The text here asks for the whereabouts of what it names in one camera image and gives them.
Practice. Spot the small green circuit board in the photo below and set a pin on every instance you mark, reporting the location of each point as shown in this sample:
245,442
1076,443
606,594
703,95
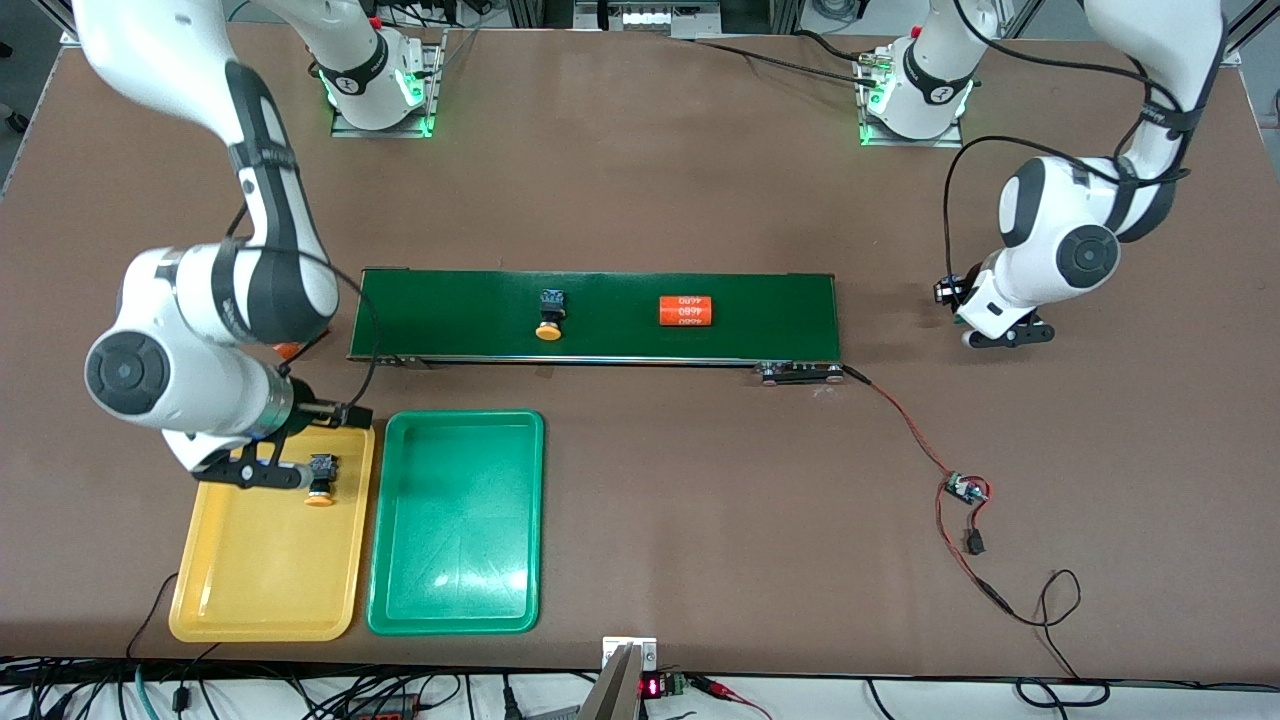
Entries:
966,490

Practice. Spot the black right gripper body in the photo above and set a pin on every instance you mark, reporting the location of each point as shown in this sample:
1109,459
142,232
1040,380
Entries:
322,413

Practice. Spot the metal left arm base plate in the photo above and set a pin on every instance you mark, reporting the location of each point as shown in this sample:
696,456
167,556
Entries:
880,135

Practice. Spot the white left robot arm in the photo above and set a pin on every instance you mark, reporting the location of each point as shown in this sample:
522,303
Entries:
1085,255

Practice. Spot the aluminium frame profile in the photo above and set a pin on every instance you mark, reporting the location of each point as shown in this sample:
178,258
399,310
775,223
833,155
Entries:
66,35
1250,40

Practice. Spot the red digit display module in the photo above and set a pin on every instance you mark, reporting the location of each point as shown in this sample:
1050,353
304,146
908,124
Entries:
652,687

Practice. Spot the green conveyor belt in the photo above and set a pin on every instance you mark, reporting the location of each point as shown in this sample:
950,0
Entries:
600,350

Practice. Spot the red clip lead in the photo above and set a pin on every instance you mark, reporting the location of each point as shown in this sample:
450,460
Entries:
725,690

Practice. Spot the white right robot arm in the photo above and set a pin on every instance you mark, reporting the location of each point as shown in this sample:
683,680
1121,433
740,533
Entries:
180,370

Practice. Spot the yellow push button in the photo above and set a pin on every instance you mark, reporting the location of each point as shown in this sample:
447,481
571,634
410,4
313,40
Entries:
548,332
320,497

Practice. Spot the silver camera mount bracket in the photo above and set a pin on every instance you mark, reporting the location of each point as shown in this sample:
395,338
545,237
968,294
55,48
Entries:
630,655

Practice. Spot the green plastic tray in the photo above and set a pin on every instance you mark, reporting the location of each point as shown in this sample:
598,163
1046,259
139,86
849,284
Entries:
455,525

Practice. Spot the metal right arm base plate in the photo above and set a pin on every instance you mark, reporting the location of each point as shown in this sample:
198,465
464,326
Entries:
435,80

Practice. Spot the green push button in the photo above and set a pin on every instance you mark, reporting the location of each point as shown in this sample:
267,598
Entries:
947,290

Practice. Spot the small black plug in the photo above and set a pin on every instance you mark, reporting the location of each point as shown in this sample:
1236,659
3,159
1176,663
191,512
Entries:
975,543

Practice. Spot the yellow plastic tray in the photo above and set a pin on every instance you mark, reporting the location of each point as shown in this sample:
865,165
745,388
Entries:
260,570

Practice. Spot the grey equipment box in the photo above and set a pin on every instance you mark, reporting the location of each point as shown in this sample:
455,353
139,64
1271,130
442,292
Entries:
650,18

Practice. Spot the orange cylinder with white print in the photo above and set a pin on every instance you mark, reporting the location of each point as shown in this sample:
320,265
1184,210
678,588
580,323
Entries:
287,351
685,311

